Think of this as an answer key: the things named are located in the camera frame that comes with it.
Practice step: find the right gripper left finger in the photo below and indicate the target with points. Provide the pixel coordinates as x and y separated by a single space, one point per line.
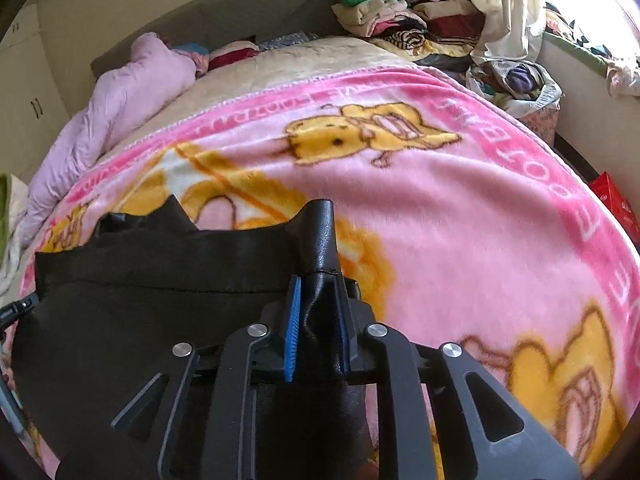
148 425

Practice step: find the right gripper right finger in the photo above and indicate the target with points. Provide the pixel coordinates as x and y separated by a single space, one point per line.
440 414

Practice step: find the black leather jacket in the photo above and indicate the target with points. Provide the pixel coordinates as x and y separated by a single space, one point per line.
111 311

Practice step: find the bag of clothes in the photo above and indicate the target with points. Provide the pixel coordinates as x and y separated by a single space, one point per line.
524 90

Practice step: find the pile of folded clothes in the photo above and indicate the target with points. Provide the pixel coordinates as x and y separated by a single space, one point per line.
438 33

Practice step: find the pink cartoon fleece blanket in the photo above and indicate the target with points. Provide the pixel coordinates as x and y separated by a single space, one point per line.
455 220

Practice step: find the red bag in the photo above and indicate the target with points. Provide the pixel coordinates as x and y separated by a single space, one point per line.
606 189

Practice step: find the green and white blanket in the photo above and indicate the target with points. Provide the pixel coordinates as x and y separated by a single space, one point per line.
14 195

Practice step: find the lilac quilted duvet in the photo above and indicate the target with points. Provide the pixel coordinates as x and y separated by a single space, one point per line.
122 100

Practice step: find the cream wardrobe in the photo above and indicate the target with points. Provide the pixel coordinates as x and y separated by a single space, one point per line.
32 111

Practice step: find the red and white pillow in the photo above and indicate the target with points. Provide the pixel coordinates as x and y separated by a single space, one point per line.
232 53

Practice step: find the beige bed cover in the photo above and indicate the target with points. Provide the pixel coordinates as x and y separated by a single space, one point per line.
270 69

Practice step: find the grey patterned pillow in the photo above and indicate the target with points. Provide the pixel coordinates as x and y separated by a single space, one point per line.
289 40

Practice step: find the grey upholstered headboard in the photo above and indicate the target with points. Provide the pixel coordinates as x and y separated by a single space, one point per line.
214 23

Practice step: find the cream curtain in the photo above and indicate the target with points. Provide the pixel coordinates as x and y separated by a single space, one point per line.
512 31

